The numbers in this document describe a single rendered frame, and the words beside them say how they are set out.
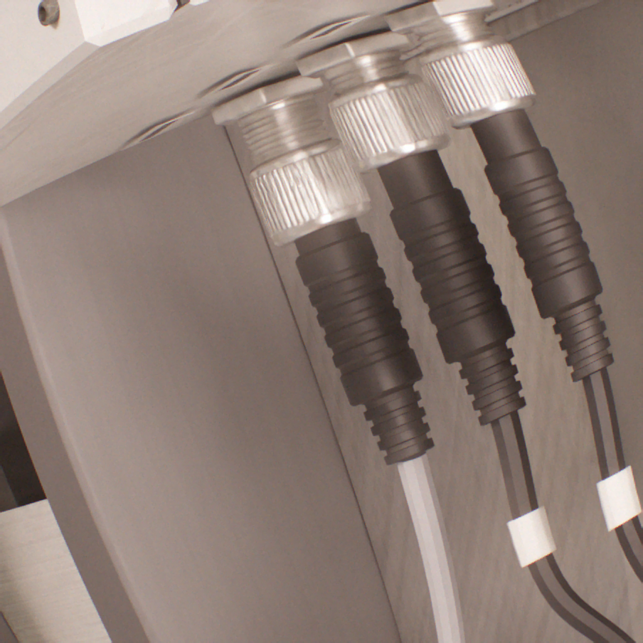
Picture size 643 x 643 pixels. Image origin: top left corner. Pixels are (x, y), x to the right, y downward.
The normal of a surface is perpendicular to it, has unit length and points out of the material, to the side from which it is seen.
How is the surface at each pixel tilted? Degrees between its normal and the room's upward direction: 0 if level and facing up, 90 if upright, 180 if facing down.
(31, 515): 27
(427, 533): 64
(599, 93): 90
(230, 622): 53
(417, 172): 45
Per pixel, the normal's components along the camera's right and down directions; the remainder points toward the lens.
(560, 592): -0.13, -0.25
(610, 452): 0.00, 0.04
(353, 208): 0.59, -0.25
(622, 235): -0.87, 0.32
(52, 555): 0.26, -0.42
